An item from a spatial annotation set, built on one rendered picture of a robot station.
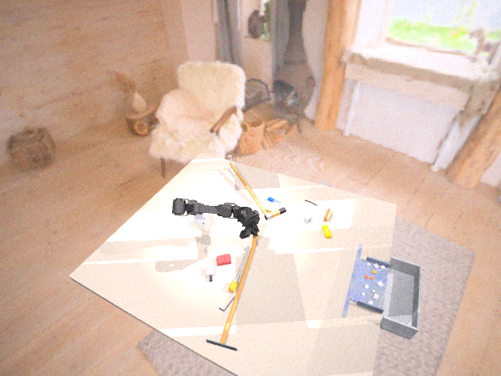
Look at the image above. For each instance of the yellow rectangular block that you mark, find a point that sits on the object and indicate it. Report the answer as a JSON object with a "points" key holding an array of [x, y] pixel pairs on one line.
{"points": [[326, 232]]}

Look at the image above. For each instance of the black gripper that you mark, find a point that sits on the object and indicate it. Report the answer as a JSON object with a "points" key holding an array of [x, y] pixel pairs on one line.
{"points": [[247, 231]]}

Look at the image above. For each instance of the red rectangular block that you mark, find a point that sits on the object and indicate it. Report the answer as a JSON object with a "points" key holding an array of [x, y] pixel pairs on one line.
{"points": [[223, 259]]}

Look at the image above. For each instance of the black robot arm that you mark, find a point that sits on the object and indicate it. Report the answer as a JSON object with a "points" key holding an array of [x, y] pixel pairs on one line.
{"points": [[225, 210]]}

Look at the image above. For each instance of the long orange l-shaped rod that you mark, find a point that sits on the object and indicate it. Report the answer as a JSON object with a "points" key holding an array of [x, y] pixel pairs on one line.
{"points": [[269, 215]]}

